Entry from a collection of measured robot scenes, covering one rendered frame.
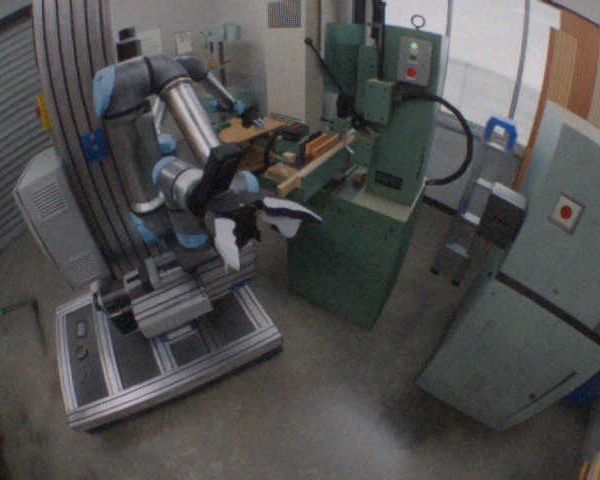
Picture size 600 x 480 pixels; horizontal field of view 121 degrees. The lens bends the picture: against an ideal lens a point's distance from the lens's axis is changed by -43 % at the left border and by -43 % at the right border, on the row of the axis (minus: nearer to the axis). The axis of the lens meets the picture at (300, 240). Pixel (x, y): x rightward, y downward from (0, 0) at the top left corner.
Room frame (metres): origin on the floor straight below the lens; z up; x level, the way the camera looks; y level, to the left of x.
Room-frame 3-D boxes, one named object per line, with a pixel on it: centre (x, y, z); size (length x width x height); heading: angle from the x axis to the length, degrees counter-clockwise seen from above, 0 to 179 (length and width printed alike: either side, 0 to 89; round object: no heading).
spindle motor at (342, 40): (1.27, -0.19, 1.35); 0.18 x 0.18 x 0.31
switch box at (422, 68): (0.98, -0.38, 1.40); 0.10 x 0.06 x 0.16; 57
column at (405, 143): (1.11, -0.43, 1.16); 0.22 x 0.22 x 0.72; 57
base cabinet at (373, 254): (1.21, -0.29, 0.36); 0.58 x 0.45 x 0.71; 57
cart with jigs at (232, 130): (2.66, 0.55, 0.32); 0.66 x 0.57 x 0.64; 137
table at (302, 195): (1.26, -0.05, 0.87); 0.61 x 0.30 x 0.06; 147
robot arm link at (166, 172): (0.48, 0.24, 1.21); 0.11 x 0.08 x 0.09; 48
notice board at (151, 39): (3.44, 1.92, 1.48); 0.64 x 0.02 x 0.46; 139
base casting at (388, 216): (1.20, -0.29, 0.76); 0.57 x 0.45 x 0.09; 57
